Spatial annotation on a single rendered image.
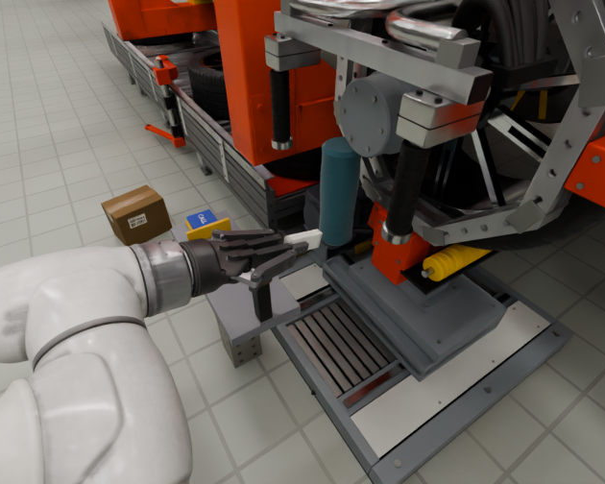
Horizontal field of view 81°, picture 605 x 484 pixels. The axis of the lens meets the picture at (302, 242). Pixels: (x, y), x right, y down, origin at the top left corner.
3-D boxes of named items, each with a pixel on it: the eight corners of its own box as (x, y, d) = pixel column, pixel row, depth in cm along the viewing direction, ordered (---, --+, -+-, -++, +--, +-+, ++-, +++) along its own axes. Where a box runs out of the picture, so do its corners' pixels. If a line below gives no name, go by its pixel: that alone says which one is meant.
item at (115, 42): (227, 74, 347) (221, 29, 321) (136, 90, 313) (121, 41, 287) (192, 51, 410) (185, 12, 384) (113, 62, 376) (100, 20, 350)
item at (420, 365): (495, 328, 119) (506, 311, 113) (418, 384, 105) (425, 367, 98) (392, 244, 151) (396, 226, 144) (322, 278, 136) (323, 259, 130)
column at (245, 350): (262, 353, 121) (250, 268, 93) (235, 368, 117) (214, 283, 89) (249, 332, 128) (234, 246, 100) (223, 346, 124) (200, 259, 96)
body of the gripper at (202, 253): (197, 267, 42) (263, 251, 48) (170, 229, 47) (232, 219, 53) (194, 312, 46) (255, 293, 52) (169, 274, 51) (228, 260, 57)
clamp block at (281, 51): (321, 64, 66) (322, 32, 62) (278, 72, 62) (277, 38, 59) (306, 58, 69) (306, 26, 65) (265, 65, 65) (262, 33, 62)
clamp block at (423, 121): (475, 133, 44) (491, 88, 41) (423, 151, 41) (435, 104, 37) (444, 118, 47) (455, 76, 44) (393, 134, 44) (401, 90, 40)
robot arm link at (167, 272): (123, 230, 43) (171, 223, 47) (126, 287, 48) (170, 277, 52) (148, 275, 38) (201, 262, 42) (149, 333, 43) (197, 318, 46)
